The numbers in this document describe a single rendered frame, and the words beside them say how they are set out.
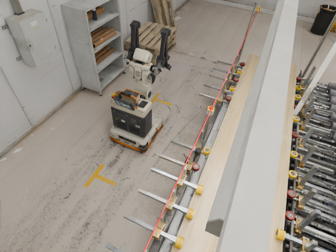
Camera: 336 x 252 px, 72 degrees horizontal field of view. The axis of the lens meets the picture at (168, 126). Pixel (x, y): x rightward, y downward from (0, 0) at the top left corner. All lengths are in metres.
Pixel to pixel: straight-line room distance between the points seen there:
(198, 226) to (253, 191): 1.66
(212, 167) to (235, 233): 2.01
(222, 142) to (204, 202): 0.76
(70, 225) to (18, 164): 1.28
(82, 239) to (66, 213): 0.40
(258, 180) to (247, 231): 0.11
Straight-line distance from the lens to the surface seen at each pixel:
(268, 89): 0.73
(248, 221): 0.44
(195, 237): 2.08
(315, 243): 2.16
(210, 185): 2.30
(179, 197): 2.42
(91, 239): 3.07
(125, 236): 3.02
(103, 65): 4.53
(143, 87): 3.30
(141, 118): 3.11
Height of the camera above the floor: 2.85
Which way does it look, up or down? 46 degrees down
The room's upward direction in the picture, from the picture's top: 5 degrees clockwise
